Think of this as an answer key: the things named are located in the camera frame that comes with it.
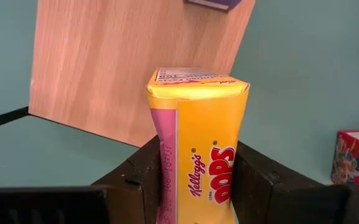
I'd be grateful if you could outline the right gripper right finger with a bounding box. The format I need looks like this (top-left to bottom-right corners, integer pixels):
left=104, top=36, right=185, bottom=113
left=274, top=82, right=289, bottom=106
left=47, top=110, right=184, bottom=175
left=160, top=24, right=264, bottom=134
left=231, top=140, right=359, bottom=224

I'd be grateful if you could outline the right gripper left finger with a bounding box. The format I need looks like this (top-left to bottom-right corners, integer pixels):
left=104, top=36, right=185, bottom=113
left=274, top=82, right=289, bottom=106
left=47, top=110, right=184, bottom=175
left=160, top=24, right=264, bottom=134
left=0, top=135, right=162, bottom=224

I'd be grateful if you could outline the red Froot Loops cereal box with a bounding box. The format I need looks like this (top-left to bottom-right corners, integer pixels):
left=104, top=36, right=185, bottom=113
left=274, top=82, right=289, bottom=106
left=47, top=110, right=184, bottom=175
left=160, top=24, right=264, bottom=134
left=330, top=129, right=359, bottom=187

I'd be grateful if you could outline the yellow Corn Pops cereal box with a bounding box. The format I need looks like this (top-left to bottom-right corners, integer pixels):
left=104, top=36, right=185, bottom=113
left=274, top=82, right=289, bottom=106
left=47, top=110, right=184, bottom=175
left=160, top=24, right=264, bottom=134
left=146, top=66, right=251, bottom=224

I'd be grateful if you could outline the blue Frosted Flakes cereal box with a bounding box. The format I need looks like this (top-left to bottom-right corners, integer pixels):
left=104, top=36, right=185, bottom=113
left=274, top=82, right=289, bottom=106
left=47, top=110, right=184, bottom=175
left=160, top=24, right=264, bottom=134
left=184, top=0, right=243, bottom=12

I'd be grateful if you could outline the wooden shelf black metal frame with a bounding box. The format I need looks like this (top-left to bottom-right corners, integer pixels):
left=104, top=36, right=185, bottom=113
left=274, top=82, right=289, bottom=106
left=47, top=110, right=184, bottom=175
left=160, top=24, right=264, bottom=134
left=0, top=0, right=257, bottom=147

